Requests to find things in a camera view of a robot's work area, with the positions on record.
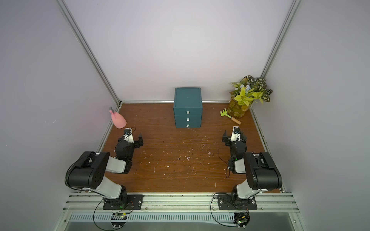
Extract teal drawer cabinet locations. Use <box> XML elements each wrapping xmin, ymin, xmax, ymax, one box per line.
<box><xmin>173</xmin><ymin>87</ymin><xmax>203</xmax><ymax>128</ymax></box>

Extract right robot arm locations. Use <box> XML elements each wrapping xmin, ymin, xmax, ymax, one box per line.
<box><xmin>222</xmin><ymin>126</ymin><xmax>282</xmax><ymax>202</ymax></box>

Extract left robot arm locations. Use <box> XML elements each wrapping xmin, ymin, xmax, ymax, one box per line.
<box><xmin>65</xmin><ymin>128</ymin><xmax>144</xmax><ymax>207</ymax></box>

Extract pink spray bottle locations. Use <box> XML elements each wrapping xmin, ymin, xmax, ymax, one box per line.
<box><xmin>109</xmin><ymin>107</ymin><xmax>127</xmax><ymax>129</ymax></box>

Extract green toy rake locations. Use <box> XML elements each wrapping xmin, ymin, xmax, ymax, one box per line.
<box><xmin>220</xmin><ymin>108</ymin><xmax>241</xmax><ymax>125</ymax></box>

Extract artificial plant in vase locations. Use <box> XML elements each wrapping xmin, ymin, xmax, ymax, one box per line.
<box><xmin>226</xmin><ymin>76</ymin><xmax>273</xmax><ymax>118</ymax></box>

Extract left electronics board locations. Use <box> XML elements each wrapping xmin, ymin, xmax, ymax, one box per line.
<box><xmin>110</xmin><ymin>213</ymin><xmax>128</xmax><ymax>230</ymax></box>

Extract electronics board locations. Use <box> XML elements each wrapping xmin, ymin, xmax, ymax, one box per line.
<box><xmin>233</xmin><ymin>211</ymin><xmax>251</xmax><ymax>229</ymax></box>
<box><xmin>110</xmin><ymin>213</ymin><xmax>128</xmax><ymax>230</ymax></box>

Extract right electronics board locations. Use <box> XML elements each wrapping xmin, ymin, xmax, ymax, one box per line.
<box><xmin>233</xmin><ymin>211</ymin><xmax>251</xmax><ymax>229</ymax></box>

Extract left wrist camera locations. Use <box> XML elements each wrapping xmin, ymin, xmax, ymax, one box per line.
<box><xmin>122</xmin><ymin>128</ymin><xmax>134</xmax><ymax>143</ymax></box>

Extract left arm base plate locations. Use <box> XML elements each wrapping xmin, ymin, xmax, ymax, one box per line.
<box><xmin>103</xmin><ymin>194</ymin><xmax>144</xmax><ymax>210</ymax></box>

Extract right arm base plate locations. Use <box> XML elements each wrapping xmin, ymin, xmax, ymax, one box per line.
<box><xmin>215</xmin><ymin>193</ymin><xmax>258</xmax><ymax>210</ymax></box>

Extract aluminium front rail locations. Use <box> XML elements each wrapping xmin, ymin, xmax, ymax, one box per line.
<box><xmin>62</xmin><ymin>192</ymin><xmax>300</xmax><ymax>213</ymax></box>

